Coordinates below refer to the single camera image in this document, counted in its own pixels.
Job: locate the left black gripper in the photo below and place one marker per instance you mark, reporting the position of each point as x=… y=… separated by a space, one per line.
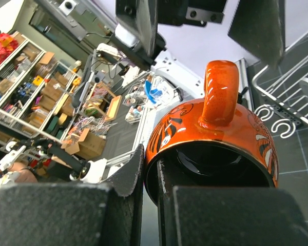
x=258 y=25

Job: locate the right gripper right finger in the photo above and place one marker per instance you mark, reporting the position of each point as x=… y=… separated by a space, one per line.
x=195 y=215

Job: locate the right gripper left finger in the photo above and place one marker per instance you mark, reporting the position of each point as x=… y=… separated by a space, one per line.
x=107 y=213

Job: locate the orange patterned mug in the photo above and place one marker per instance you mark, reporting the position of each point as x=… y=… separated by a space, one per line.
x=214 y=140

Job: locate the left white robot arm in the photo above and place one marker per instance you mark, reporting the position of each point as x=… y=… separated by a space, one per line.
x=163 y=64

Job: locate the storage shelf with boxes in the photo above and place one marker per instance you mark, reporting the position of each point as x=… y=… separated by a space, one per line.
x=33 y=90

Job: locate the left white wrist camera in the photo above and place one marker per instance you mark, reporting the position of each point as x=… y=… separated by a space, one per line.
x=126 y=37

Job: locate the silver wire dish rack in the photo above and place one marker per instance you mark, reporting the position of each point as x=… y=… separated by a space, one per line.
x=286 y=96

